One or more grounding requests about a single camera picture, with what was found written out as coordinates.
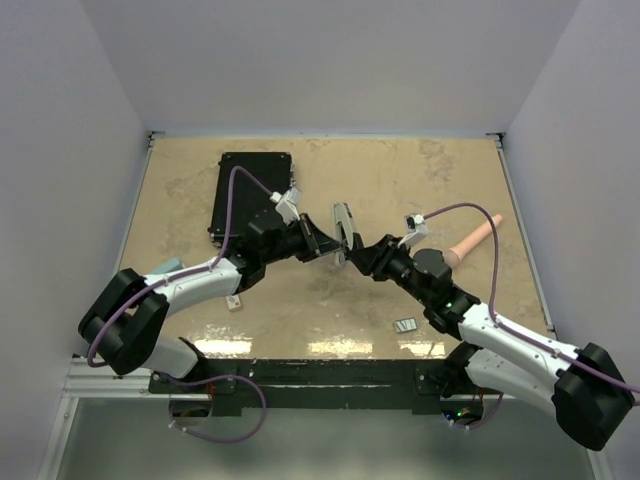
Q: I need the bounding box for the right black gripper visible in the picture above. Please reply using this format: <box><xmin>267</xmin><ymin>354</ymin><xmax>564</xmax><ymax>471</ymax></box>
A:
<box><xmin>347</xmin><ymin>234</ymin><xmax>432</xmax><ymax>307</ymax></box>

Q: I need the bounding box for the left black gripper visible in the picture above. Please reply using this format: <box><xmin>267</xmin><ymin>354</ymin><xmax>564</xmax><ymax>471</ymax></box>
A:
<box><xmin>262</xmin><ymin>212</ymin><xmax>342</xmax><ymax>265</ymax></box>

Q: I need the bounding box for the silver black stapler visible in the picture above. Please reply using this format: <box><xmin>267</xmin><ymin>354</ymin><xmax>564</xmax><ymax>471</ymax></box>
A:
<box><xmin>332</xmin><ymin>202</ymin><xmax>364</xmax><ymax>267</ymax></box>

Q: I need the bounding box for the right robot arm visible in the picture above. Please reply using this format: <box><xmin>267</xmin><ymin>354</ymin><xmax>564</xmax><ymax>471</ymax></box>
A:
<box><xmin>345</xmin><ymin>235</ymin><xmax>634</xmax><ymax>451</ymax></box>

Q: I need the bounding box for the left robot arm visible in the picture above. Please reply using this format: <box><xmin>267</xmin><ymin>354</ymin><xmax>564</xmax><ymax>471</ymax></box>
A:
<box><xmin>78</xmin><ymin>212</ymin><xmax>344</xmax><ymax>392</ymax></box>

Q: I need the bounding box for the staple strips pack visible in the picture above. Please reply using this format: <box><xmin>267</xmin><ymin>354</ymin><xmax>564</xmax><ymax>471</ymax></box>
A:
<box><xmin>394</xmin><ymin>317</ymin><xmax>418</xmax><ymax>334</ymax></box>

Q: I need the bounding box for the black briefcase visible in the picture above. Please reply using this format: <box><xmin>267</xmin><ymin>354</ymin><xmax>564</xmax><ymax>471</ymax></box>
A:
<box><xmin>208</xmin><ymin>151</ymin><xmax>295</xmax><ymax>247</ymax></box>

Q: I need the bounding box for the pink silicone cone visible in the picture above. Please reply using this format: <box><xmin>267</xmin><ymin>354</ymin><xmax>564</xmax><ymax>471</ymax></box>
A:
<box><xmin>443</xmin><ymin>214</ymin><xmax>503</xmax><ymax>269</ymax></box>

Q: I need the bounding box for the small staple box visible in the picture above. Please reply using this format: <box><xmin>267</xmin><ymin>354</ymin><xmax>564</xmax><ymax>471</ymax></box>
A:
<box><xmin>225</xmin><ymin>295</ymin><xmax>243</xmax><ymax>312</ymax></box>

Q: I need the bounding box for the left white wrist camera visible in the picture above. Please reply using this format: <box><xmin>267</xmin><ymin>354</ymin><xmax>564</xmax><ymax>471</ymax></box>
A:
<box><xmin>269</xmin><ymin>187</ymin><xmax>301</xmax><ymax>225</ymax></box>

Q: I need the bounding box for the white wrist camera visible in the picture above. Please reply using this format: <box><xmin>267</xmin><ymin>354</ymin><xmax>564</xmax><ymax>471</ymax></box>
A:
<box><xmin>399</xmin><ymin>213</ymin><xmax>428</xmax><ymax>249</ymax></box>
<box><xmin>269</xmin><ymin>187</ymin><xmax>301</xmax><ymax>225</ymax></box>

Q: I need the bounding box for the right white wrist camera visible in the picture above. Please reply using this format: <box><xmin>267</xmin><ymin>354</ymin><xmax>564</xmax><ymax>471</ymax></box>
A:
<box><xmin>399</xmin><ymin>213</ymin><xmax>428</xmax><ymax>249</ymax></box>

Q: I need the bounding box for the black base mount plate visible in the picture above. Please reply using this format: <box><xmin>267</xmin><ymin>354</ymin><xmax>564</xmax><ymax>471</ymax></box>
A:
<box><xmin>149</xmin><ymin>359</ymin><xmax>479</xmax><ymax>417</ymax></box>

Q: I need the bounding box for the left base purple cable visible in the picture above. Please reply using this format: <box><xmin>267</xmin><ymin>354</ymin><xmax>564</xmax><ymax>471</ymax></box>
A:
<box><xmin>168</xmin><ymin>373</ymin><xmax>269</xmax><ymax>443</ymax></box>

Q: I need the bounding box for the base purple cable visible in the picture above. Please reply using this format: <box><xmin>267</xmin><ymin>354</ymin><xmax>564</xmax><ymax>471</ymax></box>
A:
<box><xmin>168</xmin><ymin>373</ymin><xmax>269</xmax><ymax>443</ymax></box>
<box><xmin>448</xmin><ymin>384</ymin><xmax>506</xmax><ymax>431</ymax></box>

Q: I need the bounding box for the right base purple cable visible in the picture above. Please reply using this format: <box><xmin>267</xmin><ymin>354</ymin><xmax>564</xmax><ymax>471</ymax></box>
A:
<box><xmin>448</xmin><ymin>384</ymin><xmax>506</xmax><ymax>431</ymax></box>

